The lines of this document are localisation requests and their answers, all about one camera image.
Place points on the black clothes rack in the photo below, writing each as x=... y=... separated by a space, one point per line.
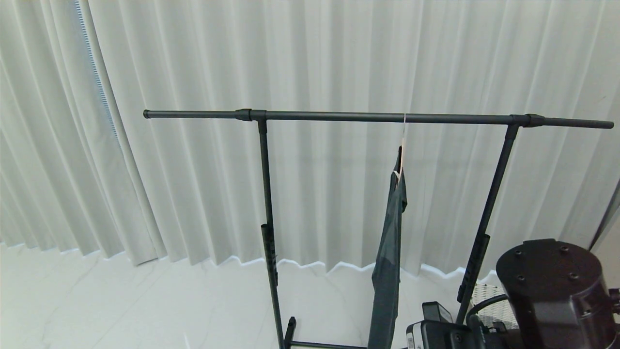
x=339 y=116

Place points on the white laundry basket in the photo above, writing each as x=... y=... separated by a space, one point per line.
x=489 y=305

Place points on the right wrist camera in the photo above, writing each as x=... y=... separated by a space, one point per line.
x=436 y=312

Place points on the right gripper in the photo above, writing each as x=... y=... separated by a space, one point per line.
x=441 y=337

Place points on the white curtain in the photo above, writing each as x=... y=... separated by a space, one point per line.
x=218 y=58

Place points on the dark grey sleeveless top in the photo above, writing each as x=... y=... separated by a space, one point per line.
x=387 y=271

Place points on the pink clothes hanger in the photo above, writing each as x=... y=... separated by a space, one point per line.
x=404 y=121

